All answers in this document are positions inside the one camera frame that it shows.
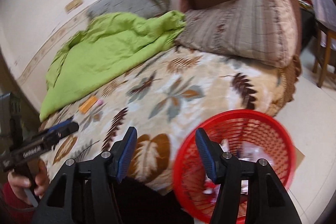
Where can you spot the red plastic mesh basket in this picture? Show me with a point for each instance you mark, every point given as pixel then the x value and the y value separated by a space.
pixel 258 166

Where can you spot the person's left hand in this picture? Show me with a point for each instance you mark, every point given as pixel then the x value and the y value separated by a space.
pixel 19 183

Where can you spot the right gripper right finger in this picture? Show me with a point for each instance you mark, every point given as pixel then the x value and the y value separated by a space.
pixel 211 156

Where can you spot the brown striped pillow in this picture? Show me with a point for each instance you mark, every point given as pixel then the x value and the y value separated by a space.
pixel 264 30

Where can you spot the red sleeve left forearm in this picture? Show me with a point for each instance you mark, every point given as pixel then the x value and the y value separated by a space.
pixel 17 210

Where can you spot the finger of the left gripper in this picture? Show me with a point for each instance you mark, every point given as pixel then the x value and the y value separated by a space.
pixel 63 126

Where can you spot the wooden chair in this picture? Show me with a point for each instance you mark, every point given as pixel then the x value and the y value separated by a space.
pixel 318 20

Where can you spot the beige wall switch plate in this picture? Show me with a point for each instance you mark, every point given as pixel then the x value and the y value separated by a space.
pixel 72 5

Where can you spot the grey quilted pillow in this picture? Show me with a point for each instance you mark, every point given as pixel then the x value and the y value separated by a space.
pixel 143 8

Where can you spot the leaf pattern fleece blanket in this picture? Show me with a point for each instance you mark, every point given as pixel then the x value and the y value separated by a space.
pixel 164 99

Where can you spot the orange medicine box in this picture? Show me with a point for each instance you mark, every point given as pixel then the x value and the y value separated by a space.
pixel 86 105

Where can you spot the green quilt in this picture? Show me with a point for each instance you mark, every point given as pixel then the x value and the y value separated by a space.
pixel 111 45

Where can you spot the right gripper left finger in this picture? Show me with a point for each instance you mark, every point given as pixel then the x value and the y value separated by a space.
pixel 122 152

